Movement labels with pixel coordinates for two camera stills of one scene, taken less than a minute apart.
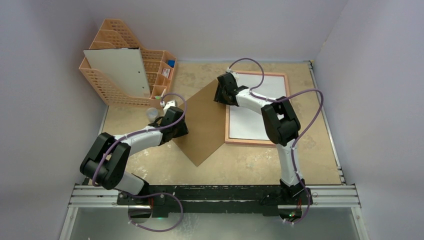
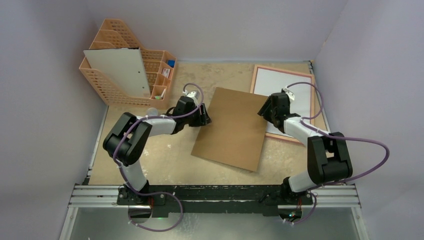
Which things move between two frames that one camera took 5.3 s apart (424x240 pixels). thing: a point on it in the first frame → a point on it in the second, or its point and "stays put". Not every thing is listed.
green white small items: [159, 97] stays put
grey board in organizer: [123, 67] stays put
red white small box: [166, 72] stays put
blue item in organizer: [171, 63] stays put
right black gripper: [219, 96] → [266, 108]
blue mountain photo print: [247, 123] → [268, 82]
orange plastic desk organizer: [159, 66] stays put
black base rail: [256, 200] stays put
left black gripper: [183, 130] → [203, 118]
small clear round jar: [152, 114] stays put
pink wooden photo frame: [243, 141] → [276, 136]
